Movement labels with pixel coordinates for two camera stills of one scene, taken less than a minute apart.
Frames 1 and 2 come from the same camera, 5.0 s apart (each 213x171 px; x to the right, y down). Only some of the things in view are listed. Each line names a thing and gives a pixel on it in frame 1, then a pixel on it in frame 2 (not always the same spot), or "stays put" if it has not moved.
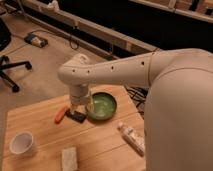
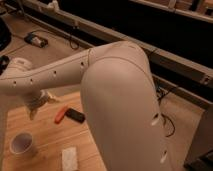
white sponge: [69, 159] stays put
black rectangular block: [78, 116] stays put
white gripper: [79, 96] → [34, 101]
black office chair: [5, 64] stays put
